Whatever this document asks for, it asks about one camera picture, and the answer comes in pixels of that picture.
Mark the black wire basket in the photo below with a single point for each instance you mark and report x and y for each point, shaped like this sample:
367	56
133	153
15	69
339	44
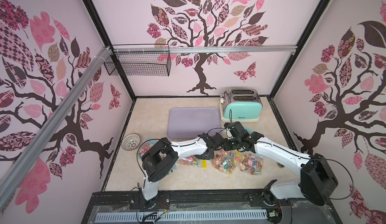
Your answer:
139	60

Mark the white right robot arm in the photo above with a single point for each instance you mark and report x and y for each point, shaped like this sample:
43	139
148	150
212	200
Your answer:
316	180

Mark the aluminium rail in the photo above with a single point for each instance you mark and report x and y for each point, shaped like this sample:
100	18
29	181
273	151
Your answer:
224	49
23	164

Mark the blue-zip candy bag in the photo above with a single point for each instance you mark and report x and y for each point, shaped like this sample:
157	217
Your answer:
251	164
248	130
172	169
145	147

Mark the blue-zip candy bag far left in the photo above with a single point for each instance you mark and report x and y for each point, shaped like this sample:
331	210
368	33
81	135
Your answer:
145	147

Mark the blue-zip candy bag front right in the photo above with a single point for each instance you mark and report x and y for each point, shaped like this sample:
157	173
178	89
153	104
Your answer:
251	164

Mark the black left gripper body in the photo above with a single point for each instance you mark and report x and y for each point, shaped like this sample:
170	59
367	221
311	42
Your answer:
205	156

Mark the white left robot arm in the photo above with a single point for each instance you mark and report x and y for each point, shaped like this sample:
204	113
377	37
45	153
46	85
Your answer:
162	156

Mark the purple plastic tray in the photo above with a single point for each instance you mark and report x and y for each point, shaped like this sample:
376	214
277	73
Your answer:
189	122

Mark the white slotted cable duct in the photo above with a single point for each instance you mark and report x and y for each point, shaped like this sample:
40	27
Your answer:
174	217

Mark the mint green toaster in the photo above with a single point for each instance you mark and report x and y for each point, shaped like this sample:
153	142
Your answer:
240	105

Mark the aluminium rail back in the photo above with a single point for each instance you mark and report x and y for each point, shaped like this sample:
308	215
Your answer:
224	49

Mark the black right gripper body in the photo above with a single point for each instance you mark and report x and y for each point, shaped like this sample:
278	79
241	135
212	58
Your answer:
232	129

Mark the aluminium rail left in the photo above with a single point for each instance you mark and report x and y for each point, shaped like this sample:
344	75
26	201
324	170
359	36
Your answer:
23	164

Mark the white round strainer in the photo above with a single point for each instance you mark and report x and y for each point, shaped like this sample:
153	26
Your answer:
130	142

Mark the blue-zip candy bag back right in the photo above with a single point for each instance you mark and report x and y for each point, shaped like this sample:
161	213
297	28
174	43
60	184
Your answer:
248	130

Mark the yellow-zip candy bag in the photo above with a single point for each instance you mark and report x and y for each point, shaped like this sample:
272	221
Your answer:
225	161
193	161

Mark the blue-zip candy bag front left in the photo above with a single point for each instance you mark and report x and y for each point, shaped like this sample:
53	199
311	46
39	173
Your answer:
172	169

